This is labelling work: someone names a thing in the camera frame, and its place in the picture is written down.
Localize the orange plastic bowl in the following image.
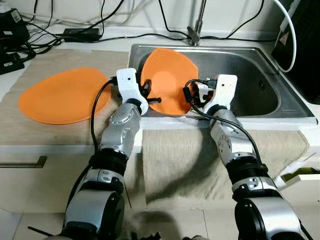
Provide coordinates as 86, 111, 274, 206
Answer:
140, 47, 200, 117

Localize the orange plastic plate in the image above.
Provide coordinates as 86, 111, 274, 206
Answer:
18, 66, 112, 125

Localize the black kitchen appliance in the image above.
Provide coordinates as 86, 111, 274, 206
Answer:
271, 0, 320, 104

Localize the stainless steel sink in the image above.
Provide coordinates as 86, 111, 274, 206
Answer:
127, 43, 319, 126

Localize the beige hanging towel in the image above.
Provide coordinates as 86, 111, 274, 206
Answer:
141, 127, 311, 206

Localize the steel faucet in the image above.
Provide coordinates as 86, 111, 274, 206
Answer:
187, 0, 207, 47

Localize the black power adapter brick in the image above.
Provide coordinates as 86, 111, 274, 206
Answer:
62, 27, 101, 43

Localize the beige woven placemat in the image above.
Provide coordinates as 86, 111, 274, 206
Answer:
0, 47, 146, 147

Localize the white drawer front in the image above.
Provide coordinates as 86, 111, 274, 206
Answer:
280, 167, 320, 185

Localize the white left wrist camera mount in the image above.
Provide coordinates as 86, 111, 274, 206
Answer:
115, 67, 150, 116

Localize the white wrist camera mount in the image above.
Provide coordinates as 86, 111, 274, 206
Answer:
202, 74, 239, 116
115, 67, 150, 116

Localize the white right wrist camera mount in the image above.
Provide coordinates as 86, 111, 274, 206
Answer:
202, 74, 239, 116

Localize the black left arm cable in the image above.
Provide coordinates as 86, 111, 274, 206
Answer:
70, 77, 119, 211

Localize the white appliance hose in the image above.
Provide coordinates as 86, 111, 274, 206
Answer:
272, 0, 298, 74

